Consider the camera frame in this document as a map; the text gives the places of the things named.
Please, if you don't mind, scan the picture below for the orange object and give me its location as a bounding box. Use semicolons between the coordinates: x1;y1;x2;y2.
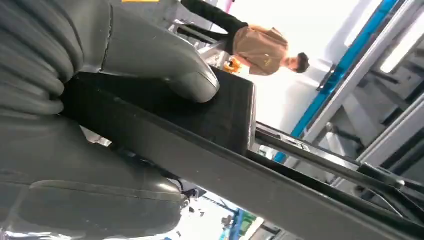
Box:
223;56;243;74

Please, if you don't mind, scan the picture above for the person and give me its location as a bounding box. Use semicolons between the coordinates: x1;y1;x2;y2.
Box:
181;0;311;77

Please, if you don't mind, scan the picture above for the blue metal shelf rack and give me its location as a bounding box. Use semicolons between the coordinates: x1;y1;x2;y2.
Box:
273;0;399;164

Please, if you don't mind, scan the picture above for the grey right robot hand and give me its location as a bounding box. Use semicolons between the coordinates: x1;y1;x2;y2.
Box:
0;0;221;240

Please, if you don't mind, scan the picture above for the grey metal beam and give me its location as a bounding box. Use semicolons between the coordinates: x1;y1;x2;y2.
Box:
302;0;424;144

